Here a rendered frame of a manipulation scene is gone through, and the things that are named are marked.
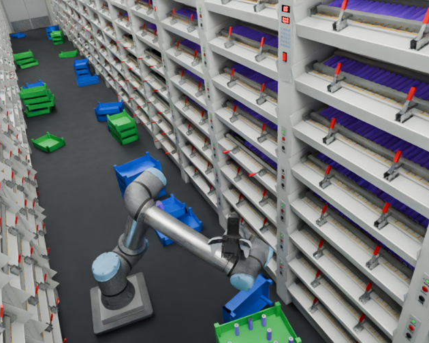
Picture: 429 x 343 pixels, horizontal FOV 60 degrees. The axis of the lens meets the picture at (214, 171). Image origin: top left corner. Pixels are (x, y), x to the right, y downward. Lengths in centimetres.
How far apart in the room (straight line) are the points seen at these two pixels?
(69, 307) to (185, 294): 68
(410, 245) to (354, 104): 46
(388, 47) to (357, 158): 38
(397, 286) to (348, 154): 47
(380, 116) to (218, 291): 149
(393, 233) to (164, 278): 149
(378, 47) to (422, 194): 42
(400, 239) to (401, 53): 57
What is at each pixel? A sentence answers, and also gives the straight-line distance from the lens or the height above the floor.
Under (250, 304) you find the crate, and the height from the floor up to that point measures 3.
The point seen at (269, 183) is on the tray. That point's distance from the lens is 180.
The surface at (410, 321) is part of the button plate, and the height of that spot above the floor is 67.
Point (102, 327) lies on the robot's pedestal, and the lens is 221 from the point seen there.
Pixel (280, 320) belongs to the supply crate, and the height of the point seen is 32.
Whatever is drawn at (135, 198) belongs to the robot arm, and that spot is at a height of 87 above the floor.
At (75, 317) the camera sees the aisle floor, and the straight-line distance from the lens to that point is 240.
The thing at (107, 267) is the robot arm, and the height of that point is 37.
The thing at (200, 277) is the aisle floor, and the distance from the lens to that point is 236.
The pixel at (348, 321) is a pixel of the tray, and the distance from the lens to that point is 178.
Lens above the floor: 178
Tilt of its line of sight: 34 degrees down
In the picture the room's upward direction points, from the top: 6 degrees counter-clockwise
